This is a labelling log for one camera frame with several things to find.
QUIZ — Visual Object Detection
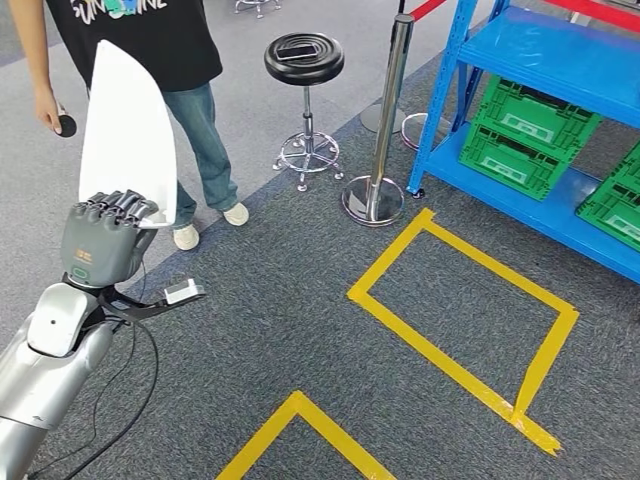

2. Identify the grey round stanchion base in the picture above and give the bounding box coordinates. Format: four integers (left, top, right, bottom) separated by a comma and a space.
359, 102, 407, 134

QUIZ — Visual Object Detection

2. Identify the blue metal shelf rack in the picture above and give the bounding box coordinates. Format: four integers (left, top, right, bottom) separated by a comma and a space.
405, 0, 640, 286

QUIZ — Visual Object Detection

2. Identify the person's hand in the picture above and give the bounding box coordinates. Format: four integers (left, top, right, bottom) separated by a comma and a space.
33, 84, 65, 136

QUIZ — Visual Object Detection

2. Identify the person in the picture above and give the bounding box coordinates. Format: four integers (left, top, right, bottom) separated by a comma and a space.
7, 0, 250, 252

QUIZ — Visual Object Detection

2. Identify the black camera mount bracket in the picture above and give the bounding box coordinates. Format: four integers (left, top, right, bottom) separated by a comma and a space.
62, 272, 201, 326

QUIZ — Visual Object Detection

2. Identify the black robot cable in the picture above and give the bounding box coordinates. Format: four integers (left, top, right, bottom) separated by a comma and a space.
62, 319, 160, 480

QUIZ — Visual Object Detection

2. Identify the black round stool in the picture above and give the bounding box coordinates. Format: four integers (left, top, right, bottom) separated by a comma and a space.
263, 31, 346, 193

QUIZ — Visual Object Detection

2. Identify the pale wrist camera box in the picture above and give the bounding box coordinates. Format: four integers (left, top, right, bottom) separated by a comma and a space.
164, 278, 207, 306

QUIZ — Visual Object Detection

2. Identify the chrome stanchion post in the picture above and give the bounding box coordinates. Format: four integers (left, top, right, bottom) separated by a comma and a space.
341, 13, 416, 229

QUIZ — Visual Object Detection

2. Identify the yellow floor tape square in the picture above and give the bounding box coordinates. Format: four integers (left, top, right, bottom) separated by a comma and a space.
346, 207, 581, 458
214, 390, 398, 480

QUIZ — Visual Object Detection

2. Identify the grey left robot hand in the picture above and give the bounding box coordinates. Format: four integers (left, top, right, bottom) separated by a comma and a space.
60, 190, 160, 289

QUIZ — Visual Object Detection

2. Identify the chrome round base ring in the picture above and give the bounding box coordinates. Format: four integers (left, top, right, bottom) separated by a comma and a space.
401, 112, 454, 152

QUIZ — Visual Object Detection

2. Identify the red barrier belt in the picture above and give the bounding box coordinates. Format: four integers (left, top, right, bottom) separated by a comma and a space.
542, 0, 640, 34
408, 0, 448, 23

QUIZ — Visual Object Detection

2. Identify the chrome stool base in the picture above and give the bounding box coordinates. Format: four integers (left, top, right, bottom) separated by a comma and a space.
235, 0, 282, 20

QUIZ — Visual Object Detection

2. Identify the white plastic car part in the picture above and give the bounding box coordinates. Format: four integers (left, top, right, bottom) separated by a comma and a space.
78, 39, 178, 228

